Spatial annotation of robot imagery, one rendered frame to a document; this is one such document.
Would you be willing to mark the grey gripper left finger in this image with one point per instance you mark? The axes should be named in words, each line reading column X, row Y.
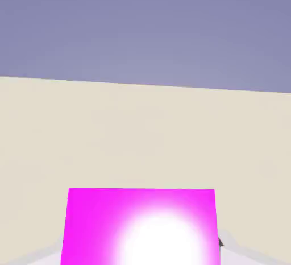
column 48, row 257

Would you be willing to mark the small magenta cube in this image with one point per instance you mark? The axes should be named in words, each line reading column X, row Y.
column 95, row 224

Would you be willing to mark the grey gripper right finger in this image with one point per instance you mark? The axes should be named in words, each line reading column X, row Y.
column 241, row 254

